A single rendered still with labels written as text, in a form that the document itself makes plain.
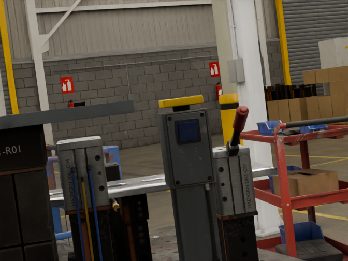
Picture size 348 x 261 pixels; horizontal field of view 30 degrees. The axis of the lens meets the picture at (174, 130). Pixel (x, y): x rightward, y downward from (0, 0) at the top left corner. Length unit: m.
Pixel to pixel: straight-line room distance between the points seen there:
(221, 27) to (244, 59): 3.32
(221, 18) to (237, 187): 7.33
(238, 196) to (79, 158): 0.28
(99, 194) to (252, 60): 4.13
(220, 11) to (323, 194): 5.38
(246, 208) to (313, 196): 2.16
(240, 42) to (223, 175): 4.05
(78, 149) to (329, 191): 2.36
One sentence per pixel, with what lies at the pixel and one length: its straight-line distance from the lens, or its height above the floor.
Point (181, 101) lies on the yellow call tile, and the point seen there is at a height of 1.15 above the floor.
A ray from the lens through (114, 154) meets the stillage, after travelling 3.34.
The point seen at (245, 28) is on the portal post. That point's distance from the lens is 5.17.
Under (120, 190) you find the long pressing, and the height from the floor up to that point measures 1.00.
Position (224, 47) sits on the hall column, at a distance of 8.41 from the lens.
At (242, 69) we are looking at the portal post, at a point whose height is 1.31.
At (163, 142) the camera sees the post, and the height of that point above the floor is 1.10.
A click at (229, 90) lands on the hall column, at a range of 8.39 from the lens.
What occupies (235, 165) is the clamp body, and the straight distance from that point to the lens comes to 1.14.
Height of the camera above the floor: 1.16
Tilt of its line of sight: 3 degrees down
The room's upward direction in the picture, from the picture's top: 7 degrees counter-clockwise
